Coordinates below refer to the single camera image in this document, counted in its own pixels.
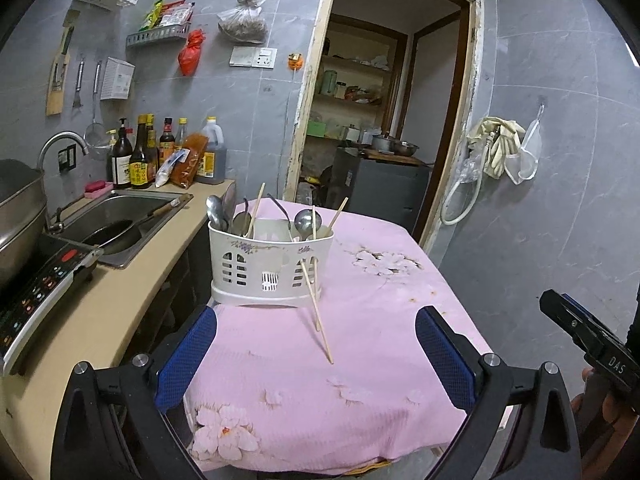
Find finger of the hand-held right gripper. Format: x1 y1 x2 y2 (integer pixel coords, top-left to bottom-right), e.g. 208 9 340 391
539 288 608 356
562 294 623 345

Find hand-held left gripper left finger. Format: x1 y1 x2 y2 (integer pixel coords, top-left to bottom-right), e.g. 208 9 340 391
50 305 218 480

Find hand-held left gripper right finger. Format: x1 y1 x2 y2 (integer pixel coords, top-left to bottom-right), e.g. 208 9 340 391
415 306 583 480

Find white plastic utensil holder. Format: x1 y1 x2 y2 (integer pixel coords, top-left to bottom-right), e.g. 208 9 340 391
207 217 335 309

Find person's right hand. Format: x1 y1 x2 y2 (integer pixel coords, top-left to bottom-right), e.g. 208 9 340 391
570 367 640 441

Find pink floral tablecloth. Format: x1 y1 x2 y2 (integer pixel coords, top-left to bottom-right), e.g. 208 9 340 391
182 198 516 474

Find beige kitchen counter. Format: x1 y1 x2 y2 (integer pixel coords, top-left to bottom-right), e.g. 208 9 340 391
0 178 236 480

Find black frying pan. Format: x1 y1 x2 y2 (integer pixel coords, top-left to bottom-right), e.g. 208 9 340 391
81 198 181 255

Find induction cooker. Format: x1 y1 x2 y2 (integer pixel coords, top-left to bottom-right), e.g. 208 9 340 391
0 233 104 377

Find steel sink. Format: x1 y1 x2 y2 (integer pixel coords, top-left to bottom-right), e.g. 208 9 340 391
49 188 194 269

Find hanging clear plastic bag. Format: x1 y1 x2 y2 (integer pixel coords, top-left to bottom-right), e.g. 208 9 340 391
503 104 544 185

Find crumpled clear plastic wrap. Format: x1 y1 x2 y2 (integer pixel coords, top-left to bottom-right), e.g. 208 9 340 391
457 152 481 184

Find grey cabinet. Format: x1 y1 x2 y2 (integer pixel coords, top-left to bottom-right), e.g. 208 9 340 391
330 147 431 234

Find white blue packet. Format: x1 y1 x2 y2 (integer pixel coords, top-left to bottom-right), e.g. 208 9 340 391
154 147 191 189

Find cream rubber gloves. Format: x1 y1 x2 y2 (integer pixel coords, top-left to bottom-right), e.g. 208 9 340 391
467 116 527 180

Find pink sponge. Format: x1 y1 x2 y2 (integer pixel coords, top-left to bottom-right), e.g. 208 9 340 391
83 179 115 200

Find orange food packet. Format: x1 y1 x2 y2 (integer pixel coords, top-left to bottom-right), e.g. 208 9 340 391
169 132 209 190

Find soy sauce bottle yellow label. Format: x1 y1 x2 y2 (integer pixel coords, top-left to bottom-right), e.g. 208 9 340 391
128 114 151 190

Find dark pump bottle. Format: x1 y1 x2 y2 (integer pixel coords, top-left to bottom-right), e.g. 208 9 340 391
112 117 134 190

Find wooden cutting board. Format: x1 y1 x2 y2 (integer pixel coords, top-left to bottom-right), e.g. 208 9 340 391
362 148 426 166

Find dark bottle red label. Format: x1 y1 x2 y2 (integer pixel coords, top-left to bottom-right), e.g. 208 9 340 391
158 117 176 166

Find small yellow bottle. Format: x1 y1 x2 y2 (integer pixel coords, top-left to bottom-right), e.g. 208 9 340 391
106 129 119 181

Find dark sauce bottle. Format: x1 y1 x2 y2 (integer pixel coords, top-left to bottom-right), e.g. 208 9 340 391
145 113 159 184

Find steel wok with lid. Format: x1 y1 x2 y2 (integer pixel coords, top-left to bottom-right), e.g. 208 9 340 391
0 159 50 287

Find hanging metal strainer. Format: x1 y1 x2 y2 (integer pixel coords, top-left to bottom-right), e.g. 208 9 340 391
83 59 110 154

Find metal faucet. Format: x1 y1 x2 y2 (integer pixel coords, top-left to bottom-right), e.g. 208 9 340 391
37 131 90 234

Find white cardboard box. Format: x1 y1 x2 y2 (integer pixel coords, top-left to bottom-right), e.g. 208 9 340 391
99 57 136 100

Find hanging metal peeler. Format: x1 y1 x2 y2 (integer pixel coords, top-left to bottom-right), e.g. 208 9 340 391
73 59 86 109

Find red plastic bag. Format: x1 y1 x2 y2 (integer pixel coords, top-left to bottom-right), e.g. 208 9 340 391
178 29 207 77

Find wooden knife holder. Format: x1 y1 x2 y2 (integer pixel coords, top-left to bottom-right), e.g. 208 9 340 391
45 9 81 117

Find wooden shelf unit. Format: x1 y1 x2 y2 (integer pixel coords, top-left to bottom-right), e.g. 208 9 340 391
304 14 409 151

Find clear bag of dried goods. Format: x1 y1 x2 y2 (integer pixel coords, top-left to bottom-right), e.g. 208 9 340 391
216 0 269 44

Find red snack packets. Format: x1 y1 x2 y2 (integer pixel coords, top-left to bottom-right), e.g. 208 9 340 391
158 2 195 29

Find green yellow snack packet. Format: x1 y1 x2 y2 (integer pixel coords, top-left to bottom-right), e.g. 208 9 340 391
139 0 166 31

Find white hose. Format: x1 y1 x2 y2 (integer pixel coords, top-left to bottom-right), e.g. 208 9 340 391
440 134 494 226

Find worn door frame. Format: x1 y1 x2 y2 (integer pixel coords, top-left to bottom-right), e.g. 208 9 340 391
282 0 485 257

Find white wall socket panel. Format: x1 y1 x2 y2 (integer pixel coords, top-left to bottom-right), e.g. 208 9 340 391
229 45 279 69

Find grey wall shelf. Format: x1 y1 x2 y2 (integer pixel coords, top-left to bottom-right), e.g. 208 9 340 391
125 22 193 50

